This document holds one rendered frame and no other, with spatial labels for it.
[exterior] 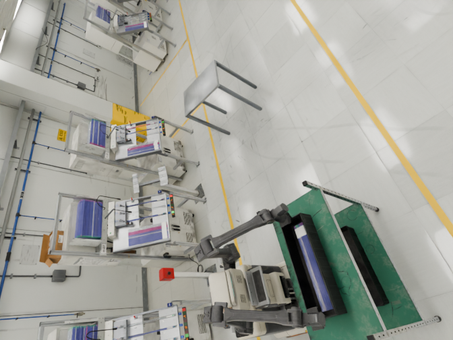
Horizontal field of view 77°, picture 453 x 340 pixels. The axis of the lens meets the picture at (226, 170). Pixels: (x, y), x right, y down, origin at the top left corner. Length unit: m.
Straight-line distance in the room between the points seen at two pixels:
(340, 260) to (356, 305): 0.24
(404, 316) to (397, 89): 1.89
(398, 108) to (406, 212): 0.92
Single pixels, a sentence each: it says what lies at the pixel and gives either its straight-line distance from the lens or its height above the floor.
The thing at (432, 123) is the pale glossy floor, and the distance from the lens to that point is 2.90.
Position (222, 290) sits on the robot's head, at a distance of 1.93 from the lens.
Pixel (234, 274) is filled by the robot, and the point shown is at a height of 1.19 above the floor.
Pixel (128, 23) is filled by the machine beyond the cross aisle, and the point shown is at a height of 1.03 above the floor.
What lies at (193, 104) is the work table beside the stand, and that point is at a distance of 3.88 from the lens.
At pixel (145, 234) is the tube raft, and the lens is 3.84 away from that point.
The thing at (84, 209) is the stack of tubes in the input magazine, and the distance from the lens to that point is 3.98.
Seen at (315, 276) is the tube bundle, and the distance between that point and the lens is 1.84.
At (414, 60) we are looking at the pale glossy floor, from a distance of 3.21.
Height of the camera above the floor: 2.61
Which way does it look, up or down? 38 degrees down
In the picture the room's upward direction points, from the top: 72 degrees counter-clockwise
